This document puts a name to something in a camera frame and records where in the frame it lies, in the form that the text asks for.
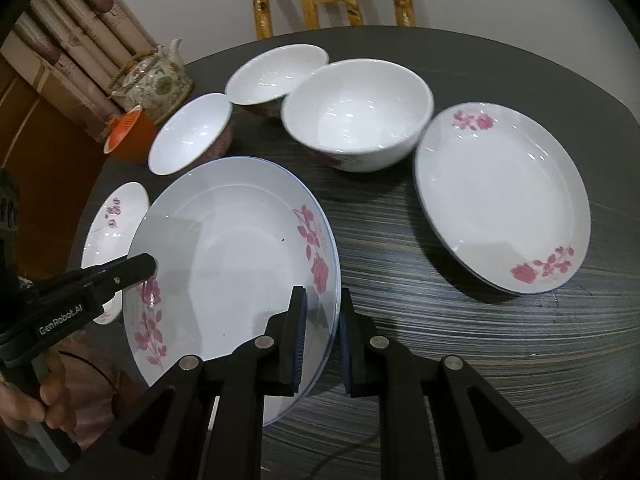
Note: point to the orange strainer cup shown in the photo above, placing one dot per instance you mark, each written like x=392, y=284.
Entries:
x=135, y=147

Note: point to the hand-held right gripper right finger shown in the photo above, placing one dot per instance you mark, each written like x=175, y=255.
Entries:
x=345, y=355

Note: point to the patterned beige curtain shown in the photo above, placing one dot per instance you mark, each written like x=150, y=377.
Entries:
x=75, y=35

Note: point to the person's left hand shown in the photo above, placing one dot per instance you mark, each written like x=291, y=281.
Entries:
x=57, y=400

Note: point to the large white bowl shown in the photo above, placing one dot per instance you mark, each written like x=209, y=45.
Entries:
x=350, y=110

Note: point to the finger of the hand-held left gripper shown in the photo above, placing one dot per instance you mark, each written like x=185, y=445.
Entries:
x=135, y=269

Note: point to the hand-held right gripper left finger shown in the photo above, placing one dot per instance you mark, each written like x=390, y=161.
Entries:
x=299, y=345

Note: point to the bamboo chair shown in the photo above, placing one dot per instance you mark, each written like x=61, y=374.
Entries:
x=262, y=5

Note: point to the white plate with pink flowers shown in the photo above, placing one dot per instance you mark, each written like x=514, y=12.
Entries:
x=500, y=195
x=225, y=260
x=112, y=240

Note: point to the floral ceramic teapot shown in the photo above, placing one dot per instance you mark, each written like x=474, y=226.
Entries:
x=155, y=80

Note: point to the small white floral bowl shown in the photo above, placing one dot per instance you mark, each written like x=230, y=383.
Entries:
x=270, y=75
x=190, y=135

